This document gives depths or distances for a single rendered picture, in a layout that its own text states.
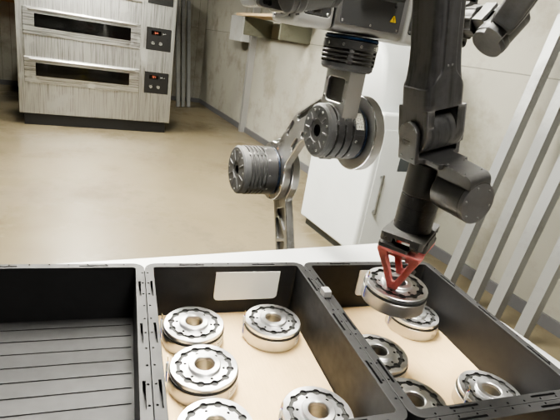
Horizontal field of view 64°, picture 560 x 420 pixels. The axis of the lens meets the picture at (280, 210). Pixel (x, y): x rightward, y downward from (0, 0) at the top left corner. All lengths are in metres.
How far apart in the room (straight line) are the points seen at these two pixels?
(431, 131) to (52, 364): 0.64
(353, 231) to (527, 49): 1.55
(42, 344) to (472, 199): 0.67
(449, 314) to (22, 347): 0.77
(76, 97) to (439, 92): 5.58
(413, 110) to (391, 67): 2.41
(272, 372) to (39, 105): 5.50
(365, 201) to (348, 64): 1.95
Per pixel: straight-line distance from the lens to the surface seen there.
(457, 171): 0.62
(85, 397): 0.72
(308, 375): 0.78
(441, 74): 0.62
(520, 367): 0.87
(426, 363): 0.89
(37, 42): 5.96
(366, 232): 3.11
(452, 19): 0.61
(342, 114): 1.15
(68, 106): 6.04
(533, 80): 2.93
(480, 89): 3.44
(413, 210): 0.68
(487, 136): 3.35
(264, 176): 1.58
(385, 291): 0.73
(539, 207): 2.73
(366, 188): 2.98
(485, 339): 0.92
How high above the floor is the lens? 1.32
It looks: 20 degrees down
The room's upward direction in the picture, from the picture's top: 9 degrees clockwise
